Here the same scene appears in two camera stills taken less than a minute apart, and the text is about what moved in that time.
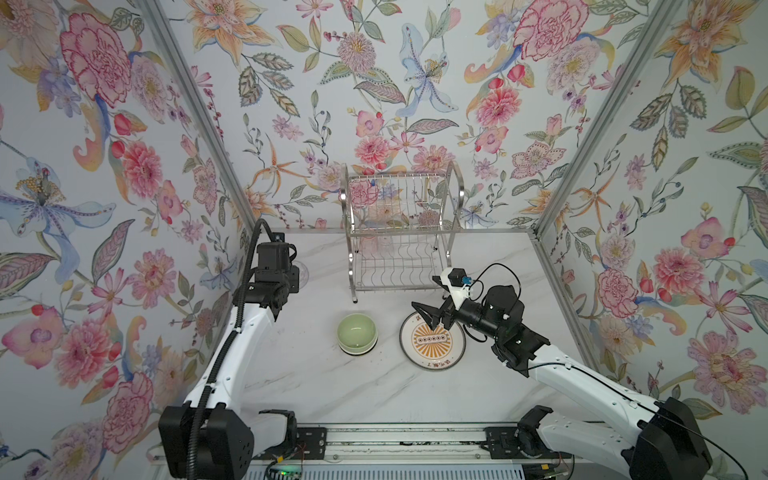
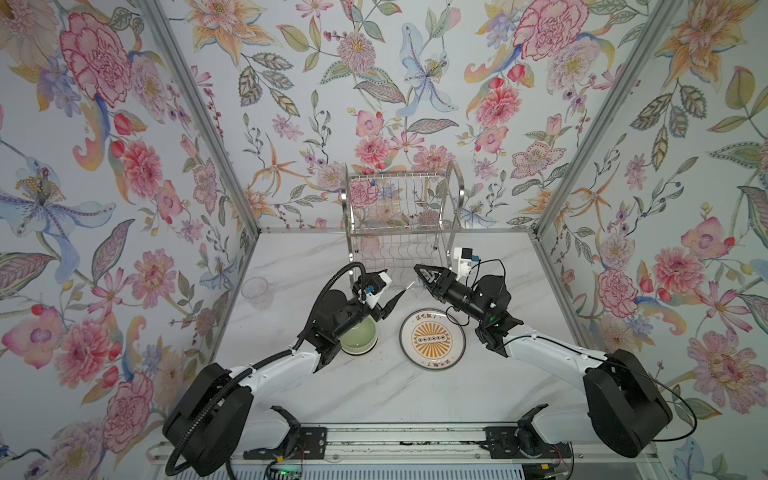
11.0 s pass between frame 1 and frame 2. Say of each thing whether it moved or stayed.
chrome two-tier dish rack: stayed
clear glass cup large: moved
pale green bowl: stayed
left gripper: moved
